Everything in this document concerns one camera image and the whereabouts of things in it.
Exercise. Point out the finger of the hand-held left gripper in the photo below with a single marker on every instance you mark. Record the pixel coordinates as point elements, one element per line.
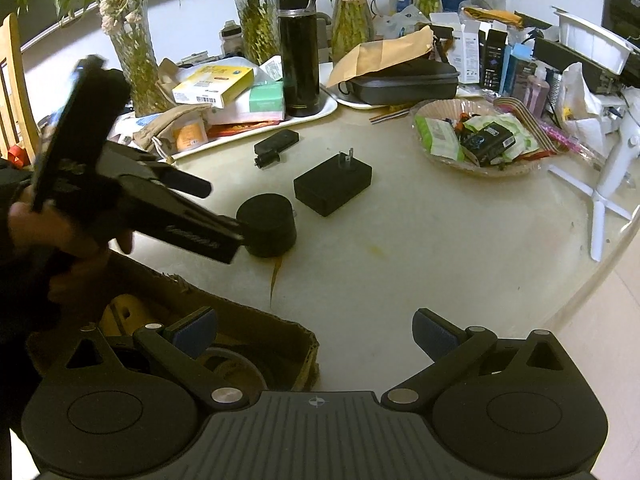
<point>185,182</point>
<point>200,217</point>

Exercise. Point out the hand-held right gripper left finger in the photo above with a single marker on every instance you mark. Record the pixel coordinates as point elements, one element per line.
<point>195,332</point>

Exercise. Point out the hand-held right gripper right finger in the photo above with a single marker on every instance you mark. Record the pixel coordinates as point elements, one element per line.
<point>432,332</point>

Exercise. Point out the cardboard box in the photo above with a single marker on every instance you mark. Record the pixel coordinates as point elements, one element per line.
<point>240,317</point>

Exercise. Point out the black tape roll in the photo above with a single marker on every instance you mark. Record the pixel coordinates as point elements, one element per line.
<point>235,367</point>

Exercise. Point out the black cylindrical container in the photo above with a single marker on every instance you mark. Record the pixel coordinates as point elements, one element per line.
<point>270,225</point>

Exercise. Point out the small black rectangular device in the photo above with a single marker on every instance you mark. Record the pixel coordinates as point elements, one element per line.
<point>277,144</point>

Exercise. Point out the black power adapter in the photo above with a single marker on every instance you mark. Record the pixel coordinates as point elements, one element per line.
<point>330,185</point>

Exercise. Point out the person's left hand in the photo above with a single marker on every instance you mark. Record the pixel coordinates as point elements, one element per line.
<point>80,265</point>

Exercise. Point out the red plastic object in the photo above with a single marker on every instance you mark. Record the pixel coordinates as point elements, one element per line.
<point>15,152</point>

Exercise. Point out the red booklet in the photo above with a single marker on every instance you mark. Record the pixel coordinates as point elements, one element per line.
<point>245,130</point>

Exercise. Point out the wooden chair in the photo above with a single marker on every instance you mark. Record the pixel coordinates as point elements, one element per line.
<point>15,85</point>

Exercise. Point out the yellow white box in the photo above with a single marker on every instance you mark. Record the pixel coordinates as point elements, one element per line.
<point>212,82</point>

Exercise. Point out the green tissue pack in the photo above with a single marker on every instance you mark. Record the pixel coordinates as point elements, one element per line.
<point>267,97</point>

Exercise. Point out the white tray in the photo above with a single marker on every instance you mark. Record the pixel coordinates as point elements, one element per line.
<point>305,115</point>

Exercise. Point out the small grey jar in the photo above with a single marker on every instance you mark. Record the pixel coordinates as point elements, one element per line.
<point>231,37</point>

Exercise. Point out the black thermos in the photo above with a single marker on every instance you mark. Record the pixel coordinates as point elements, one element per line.
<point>298,55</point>

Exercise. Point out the glass bowl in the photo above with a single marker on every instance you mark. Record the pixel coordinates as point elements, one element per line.
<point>500,169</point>

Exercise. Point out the white plate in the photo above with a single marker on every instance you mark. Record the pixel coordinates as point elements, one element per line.
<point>360,104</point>

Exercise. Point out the pile of snack packets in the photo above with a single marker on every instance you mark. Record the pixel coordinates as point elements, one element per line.
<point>440,137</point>

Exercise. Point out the black blue packet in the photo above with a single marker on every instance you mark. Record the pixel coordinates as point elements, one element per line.
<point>489,142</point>

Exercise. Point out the bundle of thin sticks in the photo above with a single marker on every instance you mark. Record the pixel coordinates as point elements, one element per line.
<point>392,112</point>

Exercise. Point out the pink striped packet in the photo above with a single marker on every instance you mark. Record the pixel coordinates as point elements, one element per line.
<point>565,139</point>

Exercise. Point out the brown envelope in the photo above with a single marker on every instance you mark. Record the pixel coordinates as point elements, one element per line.
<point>385,52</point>

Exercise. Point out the black hard case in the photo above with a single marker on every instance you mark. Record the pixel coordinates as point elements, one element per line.
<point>405,82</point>

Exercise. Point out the white tripod stand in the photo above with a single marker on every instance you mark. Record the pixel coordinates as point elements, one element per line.
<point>612,170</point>

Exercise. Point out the pink bottle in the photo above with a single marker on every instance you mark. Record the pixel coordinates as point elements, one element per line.
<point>537,94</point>

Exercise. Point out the crumpled white plastic bag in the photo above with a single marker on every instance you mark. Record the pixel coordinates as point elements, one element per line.
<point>580,102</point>

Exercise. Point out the row of small cardboard boxes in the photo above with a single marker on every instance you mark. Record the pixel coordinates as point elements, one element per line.
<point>480,55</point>

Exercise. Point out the black flat box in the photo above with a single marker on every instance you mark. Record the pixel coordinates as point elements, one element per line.
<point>555,52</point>

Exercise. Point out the white plastic tub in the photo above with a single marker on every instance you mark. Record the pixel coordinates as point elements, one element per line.
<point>590,40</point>

